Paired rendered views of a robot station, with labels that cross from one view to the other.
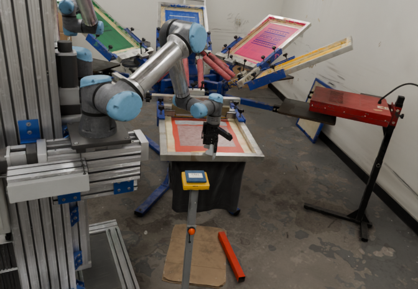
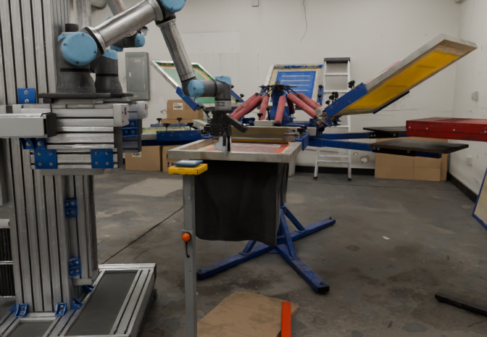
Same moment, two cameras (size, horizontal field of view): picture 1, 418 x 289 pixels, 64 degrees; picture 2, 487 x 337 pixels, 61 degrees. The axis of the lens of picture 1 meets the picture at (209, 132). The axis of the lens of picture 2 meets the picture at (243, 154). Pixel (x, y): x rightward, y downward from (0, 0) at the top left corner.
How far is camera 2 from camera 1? 1.10 m
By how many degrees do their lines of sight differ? 29
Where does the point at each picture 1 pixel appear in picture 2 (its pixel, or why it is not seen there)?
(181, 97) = (183, 80)
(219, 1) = (368, 75)
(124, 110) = (74, 48)
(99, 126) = (68, 80)
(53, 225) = (46, 211)
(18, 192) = not seen: outside the picture
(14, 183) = not seen: outside the picture
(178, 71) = (174, 47)
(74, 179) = (29, 119)
